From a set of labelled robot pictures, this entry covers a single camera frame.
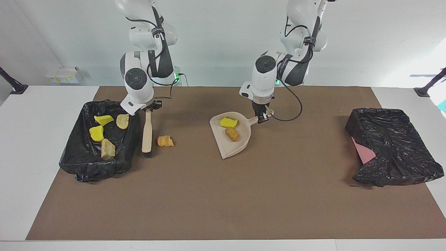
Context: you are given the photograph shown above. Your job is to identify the beige hand brush black bristles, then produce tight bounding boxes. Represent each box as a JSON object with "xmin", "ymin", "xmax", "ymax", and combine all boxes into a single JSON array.
[{"xmin": 141, "ymin": 109, "xmax": 154, "ymax": 158}]

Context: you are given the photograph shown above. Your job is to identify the brown bread roll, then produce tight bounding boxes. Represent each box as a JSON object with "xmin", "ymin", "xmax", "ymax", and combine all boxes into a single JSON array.
[{"xmin": 225, "ymin": 127, "xmax": 240, "ymax": 143}]

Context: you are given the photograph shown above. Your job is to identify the yellow notched sponge piece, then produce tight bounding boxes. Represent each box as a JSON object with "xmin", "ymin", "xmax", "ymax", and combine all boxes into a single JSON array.
[{"xmin": 220, "ymin": 117, "xmax": 239, "ymax": 129}]

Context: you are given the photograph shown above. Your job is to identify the small croissant piece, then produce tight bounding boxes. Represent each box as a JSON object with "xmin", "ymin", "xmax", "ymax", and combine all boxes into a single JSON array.
[{"xmin": 116, "ymin": 114, "xmax": 130, "ymax": 130}]

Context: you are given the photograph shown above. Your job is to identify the beige plastic dustpan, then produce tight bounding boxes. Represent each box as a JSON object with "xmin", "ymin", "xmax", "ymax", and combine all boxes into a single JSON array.
[{"xmin": 209, "ymin": 110, "xmax": 274, "ymax": 160}]

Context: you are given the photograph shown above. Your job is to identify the yellow sponge with green side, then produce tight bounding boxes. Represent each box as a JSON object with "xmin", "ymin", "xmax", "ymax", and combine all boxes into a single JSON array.
[{"xmin": 94, "ymin": 115, "xmax": 115, "ymax": 127}]

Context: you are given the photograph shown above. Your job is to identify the yellow sponge chunk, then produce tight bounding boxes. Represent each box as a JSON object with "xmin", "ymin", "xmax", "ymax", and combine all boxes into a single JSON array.
[{"xmin": 89, "ymin": 125, "xmax": 105, "ymax": 143}]

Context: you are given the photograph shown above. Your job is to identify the pale toast bread piece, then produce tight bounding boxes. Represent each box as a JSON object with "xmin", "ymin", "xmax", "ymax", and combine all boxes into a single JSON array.
[{"xmin": 101, "ymin": 138, "xmax": 116, "ymax": 160}]

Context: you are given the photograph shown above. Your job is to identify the black bag lined bin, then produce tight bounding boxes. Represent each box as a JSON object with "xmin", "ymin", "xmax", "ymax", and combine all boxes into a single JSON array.
[{"xmin": 59, "ymin": 99, "xmax": 141, "ymax": 183}]

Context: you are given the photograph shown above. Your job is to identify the pink bin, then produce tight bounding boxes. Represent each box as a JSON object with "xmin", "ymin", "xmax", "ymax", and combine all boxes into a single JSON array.
[{"xmin": 351, "ymin": 137, "xmax": 377, "ymax": 165}]

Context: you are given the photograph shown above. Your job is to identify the black bag over pink bin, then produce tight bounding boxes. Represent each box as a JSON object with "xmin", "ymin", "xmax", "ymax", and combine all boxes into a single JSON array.
[{"xmin": 345, "ymin": 108, "xmax": 445, "ymax": 188}]

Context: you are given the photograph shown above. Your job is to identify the white cardboard box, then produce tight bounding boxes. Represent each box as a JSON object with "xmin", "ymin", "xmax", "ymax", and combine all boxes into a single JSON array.
[{"xmin": 46, "ymin": 67, "xmax": 81, "ymax": 84}]

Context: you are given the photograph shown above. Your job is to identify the brown table mat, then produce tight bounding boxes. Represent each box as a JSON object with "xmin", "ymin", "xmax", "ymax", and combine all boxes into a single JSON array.
[{"xmin": 25, "ymin": 86, "xmax": 446, "ymax": 241}]

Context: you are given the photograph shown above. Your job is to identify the black stand leg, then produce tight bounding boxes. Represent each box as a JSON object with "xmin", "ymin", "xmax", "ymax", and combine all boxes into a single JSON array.
[
  {"xmin": 0, "ymin": 67, "xmax": 28, "ymax": 95},
  {"xmin": 414, "ymin": 67, "xmax": 446, "ymax": 97}
]

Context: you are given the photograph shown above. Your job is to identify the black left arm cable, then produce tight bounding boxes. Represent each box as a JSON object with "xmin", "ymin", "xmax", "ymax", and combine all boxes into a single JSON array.
[{"xmin": 270, "ymin": 16, "xmax": 314, "ymax": 122}]

